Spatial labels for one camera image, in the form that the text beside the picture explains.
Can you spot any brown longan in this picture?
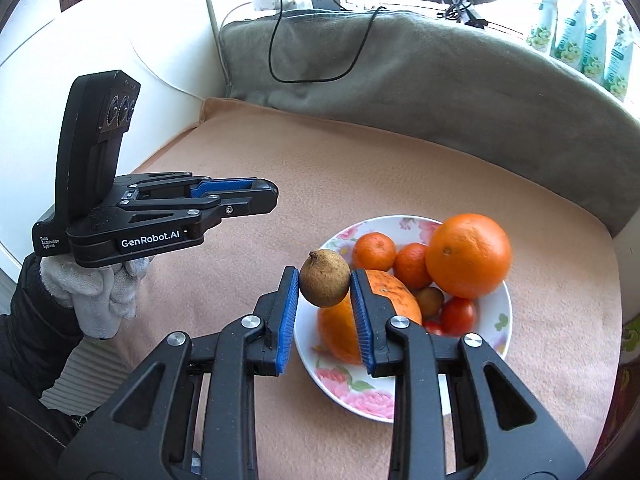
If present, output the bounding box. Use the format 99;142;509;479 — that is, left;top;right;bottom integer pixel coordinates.
414;286;445;317
299;249;352;308

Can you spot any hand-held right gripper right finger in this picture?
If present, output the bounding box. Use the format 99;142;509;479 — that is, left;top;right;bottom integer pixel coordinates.
350;269;586;480

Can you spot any grey blanket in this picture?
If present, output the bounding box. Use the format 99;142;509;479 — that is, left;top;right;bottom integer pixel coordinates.
219;9;640;238

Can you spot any teal floral refill pouch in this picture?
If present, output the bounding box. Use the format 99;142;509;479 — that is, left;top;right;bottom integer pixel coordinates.
580;7;613;81
550;0;591;66
602;15;638;103
525;0;563;53

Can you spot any black phone holder clamp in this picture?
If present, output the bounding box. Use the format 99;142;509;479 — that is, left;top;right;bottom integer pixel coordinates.
442;0;490;30

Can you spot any person's left forearm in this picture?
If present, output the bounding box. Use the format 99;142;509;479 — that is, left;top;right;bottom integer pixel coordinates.
0;252;96;480

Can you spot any small mandarin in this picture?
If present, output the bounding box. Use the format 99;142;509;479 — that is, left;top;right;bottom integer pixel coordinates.
393;242;433;291
352;231;397;272

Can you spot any person's white ribbed sweater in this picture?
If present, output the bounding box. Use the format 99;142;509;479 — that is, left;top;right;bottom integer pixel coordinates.
39;332;132;413

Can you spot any white power cord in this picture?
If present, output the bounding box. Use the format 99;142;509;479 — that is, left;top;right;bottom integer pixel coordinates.
216;2;253;98

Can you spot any floral white bowl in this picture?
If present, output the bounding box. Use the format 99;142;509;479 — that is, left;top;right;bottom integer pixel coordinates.
294;215;514;421

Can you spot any person's left hand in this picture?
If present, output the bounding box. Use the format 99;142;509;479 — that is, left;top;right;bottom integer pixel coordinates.
40;252;157;341

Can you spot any large dimpled orange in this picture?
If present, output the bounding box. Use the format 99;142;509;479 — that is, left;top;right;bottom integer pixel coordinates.
317;269;423;366

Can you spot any smooth round orange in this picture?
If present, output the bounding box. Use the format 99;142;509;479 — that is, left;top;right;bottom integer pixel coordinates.
425;213;513;299

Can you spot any black cable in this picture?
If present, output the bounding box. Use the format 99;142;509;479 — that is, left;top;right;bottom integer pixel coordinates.
268;0;388;83

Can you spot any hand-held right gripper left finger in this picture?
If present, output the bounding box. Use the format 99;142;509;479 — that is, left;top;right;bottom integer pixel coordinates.
57;266;301;480

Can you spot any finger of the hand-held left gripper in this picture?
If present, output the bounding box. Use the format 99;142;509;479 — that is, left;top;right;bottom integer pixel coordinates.
114;171;266;200
120;180;279;233

